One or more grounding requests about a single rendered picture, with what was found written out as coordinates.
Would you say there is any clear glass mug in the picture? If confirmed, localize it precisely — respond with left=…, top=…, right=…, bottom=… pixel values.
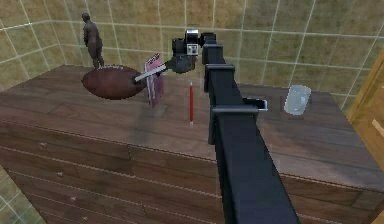
left=283, top=84, right=312, bottom=116

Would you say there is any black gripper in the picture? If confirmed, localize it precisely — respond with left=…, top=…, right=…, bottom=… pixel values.
left=132, top=37, right=198, bottom=84

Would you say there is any red pencil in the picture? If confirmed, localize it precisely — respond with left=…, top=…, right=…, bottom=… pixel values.
left=188, top=81, right=195, bottom=127

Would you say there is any dark brown human statue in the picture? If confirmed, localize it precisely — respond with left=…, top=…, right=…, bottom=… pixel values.
left=81, top=12, right=106, bottom=70

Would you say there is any black flat phone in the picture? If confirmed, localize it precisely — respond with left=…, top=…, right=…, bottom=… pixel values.
left=242, top=97, right=269, bottom=112

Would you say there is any brown football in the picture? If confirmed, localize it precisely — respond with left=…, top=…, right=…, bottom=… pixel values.
left=81, top=64, right=148, bottom=101

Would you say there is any yellow wooden door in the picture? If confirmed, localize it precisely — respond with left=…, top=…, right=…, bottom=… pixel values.
left=345, top=46, right=384, bottom=174

